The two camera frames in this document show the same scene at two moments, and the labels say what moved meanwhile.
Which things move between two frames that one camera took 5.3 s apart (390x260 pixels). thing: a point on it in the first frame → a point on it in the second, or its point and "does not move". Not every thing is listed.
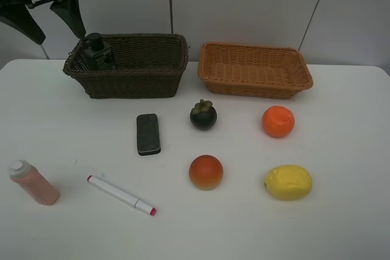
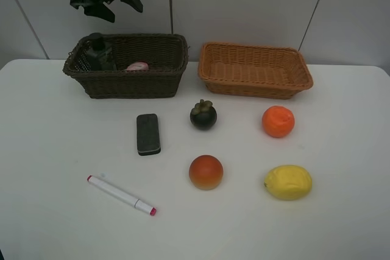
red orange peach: x=206 y=172 does not move
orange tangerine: x=278 y=121 does not move
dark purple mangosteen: x=203 y=115 does not move
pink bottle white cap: x=29 y=177 → x=138 y=66
